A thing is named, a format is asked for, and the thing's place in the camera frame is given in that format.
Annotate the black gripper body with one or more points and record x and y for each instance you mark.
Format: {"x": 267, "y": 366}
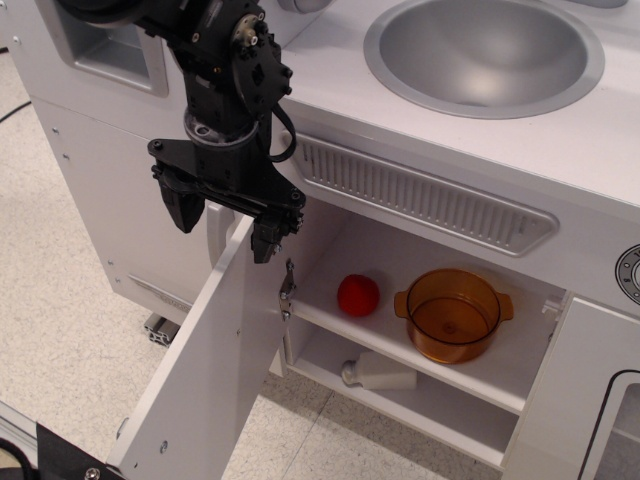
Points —
{"x": 242, "y": 178}

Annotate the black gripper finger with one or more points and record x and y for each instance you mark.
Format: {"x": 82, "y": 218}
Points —
{"x": 182, "y": 200}
{"x": 267, "y": 235}

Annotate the white cabinet door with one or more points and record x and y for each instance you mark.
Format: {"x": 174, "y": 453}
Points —
{"x": 188, "y": 420}

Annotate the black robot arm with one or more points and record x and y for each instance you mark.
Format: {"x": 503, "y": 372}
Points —
{"x": 237, "y": 132}

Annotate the white toy kitchen cabinet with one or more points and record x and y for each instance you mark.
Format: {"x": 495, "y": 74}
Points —
{"x": 556, "y": 395}

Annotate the metal door hinge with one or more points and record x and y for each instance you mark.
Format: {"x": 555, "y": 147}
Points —
{"x": 287, "y": 290}

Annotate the red tomato toy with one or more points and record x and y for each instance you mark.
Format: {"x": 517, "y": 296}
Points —
{"x": 358, "y": 295}

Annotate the silver vent grille panel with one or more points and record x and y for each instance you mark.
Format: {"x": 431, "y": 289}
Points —
{"x": 459, "y": 210}

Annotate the white plastic bottle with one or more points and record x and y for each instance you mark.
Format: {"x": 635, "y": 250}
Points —
{"x": 373, "y": 371}

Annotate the amber transparent pot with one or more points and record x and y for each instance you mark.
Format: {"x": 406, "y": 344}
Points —
{"x": 452, "y": 315}

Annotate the silver round sink basin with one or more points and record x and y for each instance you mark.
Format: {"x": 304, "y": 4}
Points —
{"x": 489, "y": 60}

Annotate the black mounting plate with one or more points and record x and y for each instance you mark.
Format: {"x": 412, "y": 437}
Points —
{"x": 58, "y": 459}

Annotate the silver round dial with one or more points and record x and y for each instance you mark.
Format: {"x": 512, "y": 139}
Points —
{"x": 627, "y": 273}

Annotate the silver fridge door handle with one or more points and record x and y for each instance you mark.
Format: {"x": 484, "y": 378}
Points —
{"x": 220, "y": 224}

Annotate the aluminium extrusion rail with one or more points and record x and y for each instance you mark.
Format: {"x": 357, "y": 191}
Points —
{"x": 160, "y": 330}

